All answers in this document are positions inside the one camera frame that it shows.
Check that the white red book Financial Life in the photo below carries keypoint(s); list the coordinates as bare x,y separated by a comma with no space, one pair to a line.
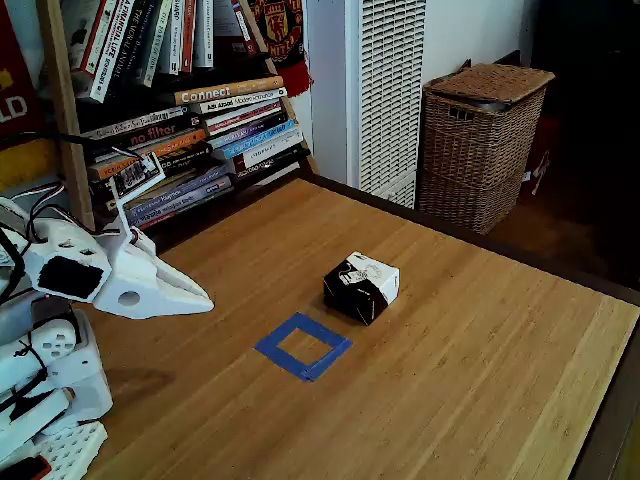
102,50

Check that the light blue book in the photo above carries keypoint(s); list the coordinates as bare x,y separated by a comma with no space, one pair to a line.
260,137

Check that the blue tape square target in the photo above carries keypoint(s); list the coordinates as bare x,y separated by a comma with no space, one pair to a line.
280,357

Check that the tan book titled Connect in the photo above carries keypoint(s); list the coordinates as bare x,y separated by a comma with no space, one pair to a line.
225,91

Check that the black and white box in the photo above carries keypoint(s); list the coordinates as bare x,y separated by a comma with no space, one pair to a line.
360,290

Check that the white bracket with camera board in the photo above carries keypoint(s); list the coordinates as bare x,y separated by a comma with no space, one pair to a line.
137,175

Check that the red football club scarf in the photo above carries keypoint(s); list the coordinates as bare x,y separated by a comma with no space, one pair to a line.
282,40

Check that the red and yellow banner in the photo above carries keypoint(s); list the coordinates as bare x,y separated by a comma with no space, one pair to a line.
17,100

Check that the red and white floor object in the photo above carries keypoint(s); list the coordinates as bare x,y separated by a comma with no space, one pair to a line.
541,170

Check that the white book titled Modern Romance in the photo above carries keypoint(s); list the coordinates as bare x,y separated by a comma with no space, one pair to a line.
240,101

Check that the brown wicker basket with lid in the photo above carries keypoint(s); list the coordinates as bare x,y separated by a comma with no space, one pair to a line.
475,150

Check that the white louvered heater unit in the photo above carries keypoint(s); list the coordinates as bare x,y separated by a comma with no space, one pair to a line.
390,100

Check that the white perforated base plate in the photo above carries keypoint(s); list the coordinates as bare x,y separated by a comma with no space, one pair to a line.
70,450

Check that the black book titled no filter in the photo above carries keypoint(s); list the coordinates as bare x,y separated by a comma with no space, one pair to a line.
150,134

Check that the red and black clamp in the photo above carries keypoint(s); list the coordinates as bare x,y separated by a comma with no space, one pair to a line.
25,470

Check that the orange standing book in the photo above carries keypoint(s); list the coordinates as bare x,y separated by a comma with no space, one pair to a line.
187,35

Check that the black book Moral Animal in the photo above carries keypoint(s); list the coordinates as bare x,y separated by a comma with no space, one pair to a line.
127,45

